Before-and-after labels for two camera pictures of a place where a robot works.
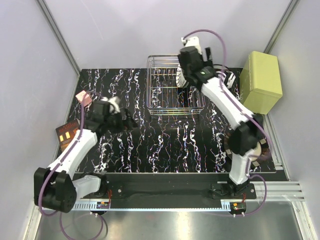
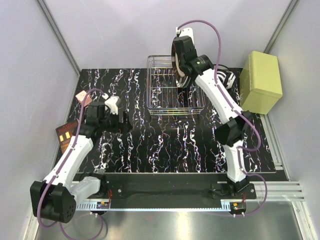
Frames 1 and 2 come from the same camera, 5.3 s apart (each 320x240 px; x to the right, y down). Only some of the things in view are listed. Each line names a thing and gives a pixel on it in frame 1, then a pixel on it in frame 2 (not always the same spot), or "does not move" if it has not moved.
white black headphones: [228, 77] does not move
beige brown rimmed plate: [262, 155] → [181, 81]
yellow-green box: [260, 87] does not move
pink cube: [84, 98] does not move
